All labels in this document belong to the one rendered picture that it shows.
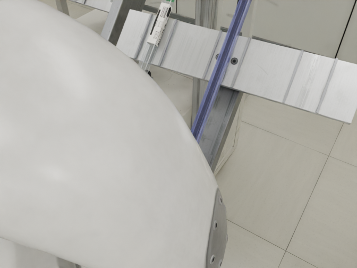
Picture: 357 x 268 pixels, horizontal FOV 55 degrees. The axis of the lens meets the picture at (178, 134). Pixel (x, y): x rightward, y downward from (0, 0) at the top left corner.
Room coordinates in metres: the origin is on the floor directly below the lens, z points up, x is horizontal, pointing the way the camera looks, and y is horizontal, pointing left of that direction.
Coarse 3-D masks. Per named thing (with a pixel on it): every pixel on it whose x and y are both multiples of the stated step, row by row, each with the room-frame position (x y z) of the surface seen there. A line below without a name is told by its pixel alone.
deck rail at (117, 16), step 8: (120, 0) 0.58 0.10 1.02; (128, 0) 0.59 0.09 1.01; (136, 0) 0.60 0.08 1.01; (144, 0) 0.62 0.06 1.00; (112, 8) 0.57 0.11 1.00; (120, 8) 0.57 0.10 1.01; (128, 8) 0.58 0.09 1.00; (136, 8) 0.60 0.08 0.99; (112, 16) 0.56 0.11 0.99; (120, 16) 0.57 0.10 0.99; (104, 24) 0.56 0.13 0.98; (112, 24) 0.55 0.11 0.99; (120, 24) 0.56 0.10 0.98; (104, 32) 0.55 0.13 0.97; (112, 32) 0.55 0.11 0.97; (120, 32) 0.56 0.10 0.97; (112, 40) 0.54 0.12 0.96
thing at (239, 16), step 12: (240, 0) 0.44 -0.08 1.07; (240, 12) 0.43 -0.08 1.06; (240, 24) 0.42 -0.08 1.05; (228, 36) 0.41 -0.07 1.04; (228, 48) 0.40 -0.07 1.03; (228, 60) 0.39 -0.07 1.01; (216, 72) 0.38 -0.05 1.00; (216, 84) 0.37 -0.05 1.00; (204, 96) 0.36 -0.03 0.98; (204, 108) 0.34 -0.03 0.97; (204, 120) 0.33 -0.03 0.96; (192, 132) 0.32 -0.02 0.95
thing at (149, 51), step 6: (168, 0) 0.48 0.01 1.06; (174, 0) 0.49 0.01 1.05; (144, 48) 0.44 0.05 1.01; (150, 48) 0.43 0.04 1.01; (156, 48) 0.44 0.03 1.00; (144, 54) 0.43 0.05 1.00; (150, 54) 0.43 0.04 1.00; (144, 60) 0.42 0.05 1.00; (150, 60) 0.42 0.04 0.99; (144, 66) 0.41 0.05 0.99
